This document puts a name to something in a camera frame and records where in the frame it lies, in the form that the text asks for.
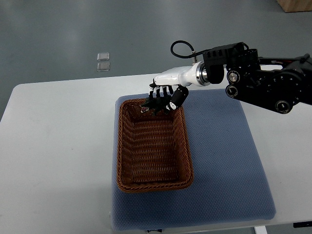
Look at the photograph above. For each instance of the blue grey foam mat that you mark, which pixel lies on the blue grey foam mat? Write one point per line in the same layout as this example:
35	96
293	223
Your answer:
229	182

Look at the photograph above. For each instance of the lower metal floor plate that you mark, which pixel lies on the lower metal floor plate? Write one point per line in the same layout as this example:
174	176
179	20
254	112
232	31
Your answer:
103	66

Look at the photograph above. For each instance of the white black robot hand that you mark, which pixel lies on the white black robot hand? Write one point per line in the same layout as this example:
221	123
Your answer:
174	83

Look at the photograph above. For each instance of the dark toy crocodile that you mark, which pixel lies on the dark toy crocodile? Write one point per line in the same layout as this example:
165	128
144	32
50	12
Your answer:
156	105

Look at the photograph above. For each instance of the wooden box corner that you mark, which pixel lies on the wooden box corner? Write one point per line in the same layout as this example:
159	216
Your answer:
294	6

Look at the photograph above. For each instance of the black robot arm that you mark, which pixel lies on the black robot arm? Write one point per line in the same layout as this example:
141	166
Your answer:
275	84

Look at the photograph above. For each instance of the upper metal floor plate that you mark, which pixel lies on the upper metal floor plate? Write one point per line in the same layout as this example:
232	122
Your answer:
103	56

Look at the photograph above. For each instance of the brown wicker basket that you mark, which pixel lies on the brown wicker basket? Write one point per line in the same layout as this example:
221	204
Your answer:
153	152

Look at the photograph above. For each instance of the metal floor plate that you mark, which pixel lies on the metal floor plate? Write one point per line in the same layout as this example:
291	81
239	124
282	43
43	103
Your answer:
103	56
103	66

